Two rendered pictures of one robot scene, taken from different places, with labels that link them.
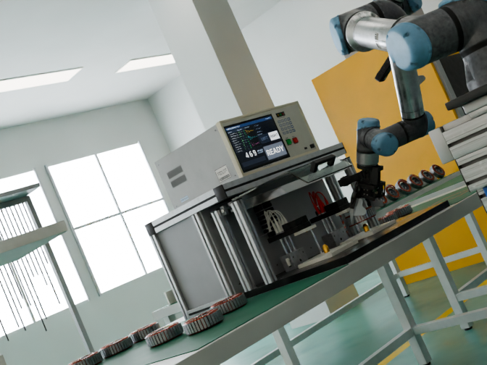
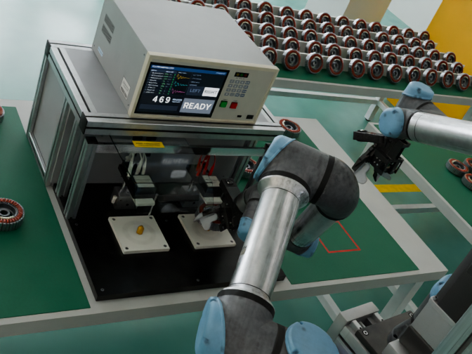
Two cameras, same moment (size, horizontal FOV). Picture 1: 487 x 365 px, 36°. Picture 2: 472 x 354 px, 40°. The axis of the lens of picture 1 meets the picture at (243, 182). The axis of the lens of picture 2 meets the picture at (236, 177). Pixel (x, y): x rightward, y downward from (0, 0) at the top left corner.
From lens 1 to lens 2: 1.55 m
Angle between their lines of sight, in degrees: 36
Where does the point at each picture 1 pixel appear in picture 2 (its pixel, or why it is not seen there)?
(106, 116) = not seen: outside the picture
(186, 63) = not seen: outside the picture
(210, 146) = (134, 57)
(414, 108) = (298, 241)
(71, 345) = not seen: outside the picture
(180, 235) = (57, 88)
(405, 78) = (307, 226)
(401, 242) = (173, 308)
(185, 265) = (47, 108)
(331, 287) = (41, 326)
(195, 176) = (114, 53)
